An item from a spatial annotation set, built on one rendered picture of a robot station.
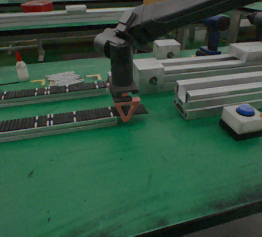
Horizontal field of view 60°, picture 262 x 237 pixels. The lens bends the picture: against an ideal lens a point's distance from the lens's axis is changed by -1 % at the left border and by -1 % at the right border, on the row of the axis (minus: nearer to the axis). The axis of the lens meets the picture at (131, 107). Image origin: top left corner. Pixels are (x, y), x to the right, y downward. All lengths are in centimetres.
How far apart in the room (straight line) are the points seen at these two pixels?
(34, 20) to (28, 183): 171
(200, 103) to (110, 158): 30
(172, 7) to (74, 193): 43
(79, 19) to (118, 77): 156
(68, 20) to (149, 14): 159
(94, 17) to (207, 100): 160
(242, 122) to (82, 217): 42
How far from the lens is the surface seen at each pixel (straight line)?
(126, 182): 50
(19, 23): 211
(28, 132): 65
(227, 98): 72
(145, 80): 79
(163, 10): 53
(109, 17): 214
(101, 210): 46
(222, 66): 91
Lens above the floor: 116
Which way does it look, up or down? 31 degrees down
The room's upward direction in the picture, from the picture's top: straight up
